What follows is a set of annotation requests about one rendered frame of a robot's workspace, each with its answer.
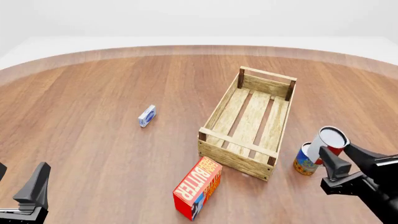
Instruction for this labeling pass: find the tin with white red label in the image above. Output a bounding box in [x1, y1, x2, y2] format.
[307, 126, 351, 166]

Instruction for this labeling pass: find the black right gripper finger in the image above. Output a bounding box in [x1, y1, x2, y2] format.
[318, 146, 353, 181]
[343, 142, 379, 175]

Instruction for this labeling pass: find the small blue and white box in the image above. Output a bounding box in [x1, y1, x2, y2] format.
[137, 104, 157, 128]

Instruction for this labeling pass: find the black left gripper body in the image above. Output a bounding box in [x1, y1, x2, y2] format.
[0, 202, 49, 224]

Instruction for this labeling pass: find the tin with blue yellow print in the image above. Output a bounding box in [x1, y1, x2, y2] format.
[293, 141, 325, 177]

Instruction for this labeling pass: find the red butter box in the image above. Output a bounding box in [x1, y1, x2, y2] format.
[172, 156, 223, 222]

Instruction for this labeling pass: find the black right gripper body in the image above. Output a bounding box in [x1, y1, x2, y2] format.
[320, 153, 398, 197]

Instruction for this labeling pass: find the wooden slat tray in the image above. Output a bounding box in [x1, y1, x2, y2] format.
[198, 65, 298, 182]

